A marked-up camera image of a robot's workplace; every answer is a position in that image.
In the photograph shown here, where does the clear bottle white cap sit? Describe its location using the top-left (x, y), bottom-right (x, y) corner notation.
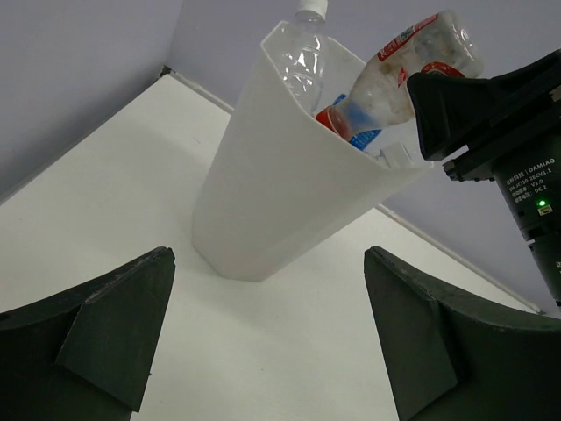
top-left (373, 142), bottom-right (414, 170)

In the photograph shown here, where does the red cap tea bottle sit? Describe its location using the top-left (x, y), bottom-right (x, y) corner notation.
top-left (316, 10), bottom-right (484, 141)

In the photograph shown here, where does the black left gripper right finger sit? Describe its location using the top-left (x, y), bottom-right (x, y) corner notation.
top-left (364, 246), bottom-right (560, 420)

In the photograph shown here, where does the blue label water bottle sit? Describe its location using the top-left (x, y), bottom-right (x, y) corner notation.
top-left (332, 94), bottom-right (381, 152)

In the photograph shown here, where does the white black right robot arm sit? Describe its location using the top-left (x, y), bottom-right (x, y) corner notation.
top-left (407, 51), bottom-right (560, 302)

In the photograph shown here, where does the white octagonal plastic bin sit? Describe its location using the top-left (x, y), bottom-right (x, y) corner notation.
top-left (192, 27), bottom-right (428, 282)

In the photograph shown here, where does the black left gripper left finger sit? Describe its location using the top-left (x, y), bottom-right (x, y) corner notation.
top-left (1, 246), bottom-right (175, 420)

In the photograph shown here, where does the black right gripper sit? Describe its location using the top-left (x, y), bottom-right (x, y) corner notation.
top-left (407, 50), bottom-right (560, 239)

